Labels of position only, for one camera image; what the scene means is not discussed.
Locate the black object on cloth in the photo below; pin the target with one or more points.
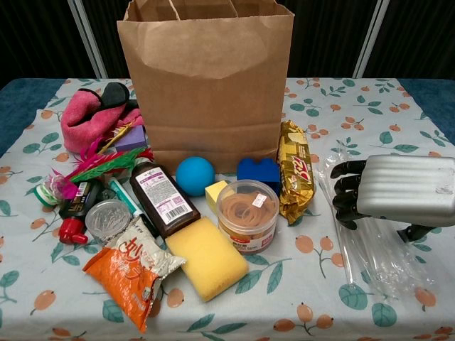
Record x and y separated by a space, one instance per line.
113 94

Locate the colourful feather shuttlecock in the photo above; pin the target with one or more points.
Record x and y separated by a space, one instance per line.
99 165

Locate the small dark grey disc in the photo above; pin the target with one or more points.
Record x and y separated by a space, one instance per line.
107 195

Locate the black pleated curtain panel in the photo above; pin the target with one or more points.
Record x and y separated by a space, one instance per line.
35 35
110 42
419 39
320 42

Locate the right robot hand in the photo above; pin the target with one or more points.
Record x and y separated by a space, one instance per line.
405 188

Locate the blue toy brick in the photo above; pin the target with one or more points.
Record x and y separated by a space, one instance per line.
256 172

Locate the orange snack packet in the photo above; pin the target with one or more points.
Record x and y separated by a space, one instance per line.
128 273

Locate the blue ball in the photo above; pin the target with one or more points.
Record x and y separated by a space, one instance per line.
195 175

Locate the green white tube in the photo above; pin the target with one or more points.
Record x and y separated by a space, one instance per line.
122 197

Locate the blue table cover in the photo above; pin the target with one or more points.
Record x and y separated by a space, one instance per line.
21 103

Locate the clear jar of rubber bands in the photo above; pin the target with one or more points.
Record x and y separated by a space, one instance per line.
247 220

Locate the brown paper bag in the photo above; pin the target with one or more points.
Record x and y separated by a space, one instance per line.
209 106

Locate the clear plastic cup sleeve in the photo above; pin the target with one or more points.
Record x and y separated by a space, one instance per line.
377 255

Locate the yellow sponge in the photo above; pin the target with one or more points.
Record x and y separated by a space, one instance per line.
208 259

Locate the black bottle red cap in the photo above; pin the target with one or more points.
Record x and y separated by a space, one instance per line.
78 206

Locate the gold biscuit pack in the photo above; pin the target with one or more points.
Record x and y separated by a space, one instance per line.
296 170

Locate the pink towel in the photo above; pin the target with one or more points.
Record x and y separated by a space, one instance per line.
81 120

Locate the white partition post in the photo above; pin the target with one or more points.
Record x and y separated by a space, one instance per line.
369 39
89 42

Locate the yellow cube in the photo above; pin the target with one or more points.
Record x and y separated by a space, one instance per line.
213 193

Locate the purple foam block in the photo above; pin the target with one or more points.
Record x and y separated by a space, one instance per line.
133 139

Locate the floral tablecloth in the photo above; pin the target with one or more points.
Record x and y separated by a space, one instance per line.
355 106

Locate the brown bottle purple label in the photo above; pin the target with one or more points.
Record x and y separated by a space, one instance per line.
163 202

